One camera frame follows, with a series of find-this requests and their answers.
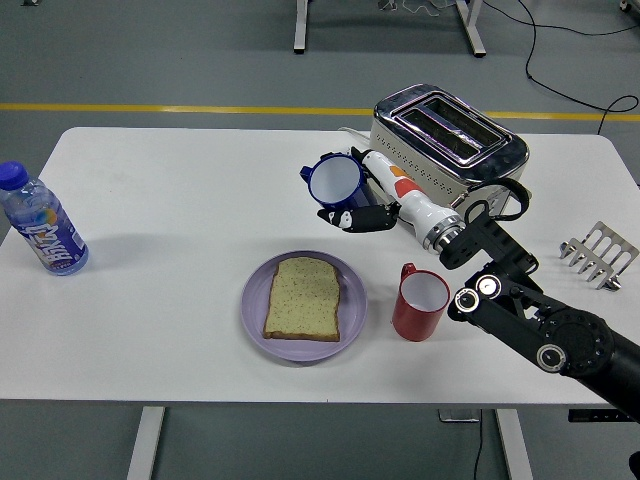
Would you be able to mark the grey under-table bracket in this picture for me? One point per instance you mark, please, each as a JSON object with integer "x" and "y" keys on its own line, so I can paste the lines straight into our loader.
{"x": 457, "y": 417}

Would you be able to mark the white background desk leg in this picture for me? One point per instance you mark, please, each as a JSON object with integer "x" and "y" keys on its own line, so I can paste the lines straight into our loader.
{"x": 472, "y": 30}
{"x": 300, "y": 30}

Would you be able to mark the clear bottle with purple cap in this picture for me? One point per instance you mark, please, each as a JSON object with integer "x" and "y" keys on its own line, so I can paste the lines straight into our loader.
{"x": 45, "y": 230}

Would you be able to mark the purple round plate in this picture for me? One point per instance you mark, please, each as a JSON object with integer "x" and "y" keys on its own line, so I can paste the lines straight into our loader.
{"x": 255, "y": 310}

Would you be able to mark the blue enamel cup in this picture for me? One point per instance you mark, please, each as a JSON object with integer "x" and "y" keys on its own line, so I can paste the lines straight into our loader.
{"x": 332, "y": 180}

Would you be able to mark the cream chrome toaster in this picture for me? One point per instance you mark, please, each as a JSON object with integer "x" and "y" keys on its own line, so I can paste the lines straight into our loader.
{"x": 450, "y": 130}

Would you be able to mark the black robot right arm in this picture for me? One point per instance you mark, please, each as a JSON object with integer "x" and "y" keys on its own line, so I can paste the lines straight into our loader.
{"x": 575, "y": 345}

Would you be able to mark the red enamel cup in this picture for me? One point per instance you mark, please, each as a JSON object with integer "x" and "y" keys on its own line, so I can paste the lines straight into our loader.
{"x": 415, "y": 320}

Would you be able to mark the silver metal toast rack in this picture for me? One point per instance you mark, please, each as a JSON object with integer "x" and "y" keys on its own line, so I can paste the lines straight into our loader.
{"x": 615, "y": 237}

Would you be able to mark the toast bread slice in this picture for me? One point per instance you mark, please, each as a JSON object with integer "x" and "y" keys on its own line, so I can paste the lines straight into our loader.
{"x": 302, "y": 300}

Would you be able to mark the white table leg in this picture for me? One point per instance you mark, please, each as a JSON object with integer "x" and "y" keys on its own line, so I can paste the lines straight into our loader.
{"x": 515, "y": 450}
{"x": 145, "y": 445}

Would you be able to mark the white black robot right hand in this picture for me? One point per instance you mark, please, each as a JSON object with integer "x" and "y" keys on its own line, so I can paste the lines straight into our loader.
{"x": 415, "y": 205}

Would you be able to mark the black table control panel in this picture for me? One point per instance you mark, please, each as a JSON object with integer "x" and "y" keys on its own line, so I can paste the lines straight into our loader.
{"x": 590, "y": 416}

